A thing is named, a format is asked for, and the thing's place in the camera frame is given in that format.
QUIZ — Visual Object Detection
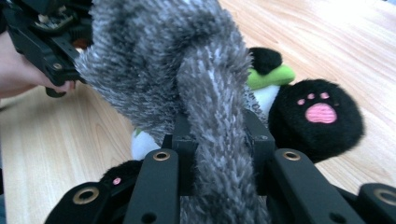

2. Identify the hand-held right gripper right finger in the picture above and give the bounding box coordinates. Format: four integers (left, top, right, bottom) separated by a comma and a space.
243, 109, 277, 196

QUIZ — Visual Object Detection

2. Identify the panda plush toy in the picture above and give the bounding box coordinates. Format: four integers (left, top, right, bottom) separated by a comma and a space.
99, 46, 366, 195

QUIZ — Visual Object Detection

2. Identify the grey plush toy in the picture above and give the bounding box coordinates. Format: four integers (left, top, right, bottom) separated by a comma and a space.
74, 0, 272, 224

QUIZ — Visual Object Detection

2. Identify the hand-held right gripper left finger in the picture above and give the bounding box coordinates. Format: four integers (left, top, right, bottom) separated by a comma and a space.
170, 112, 200, 197

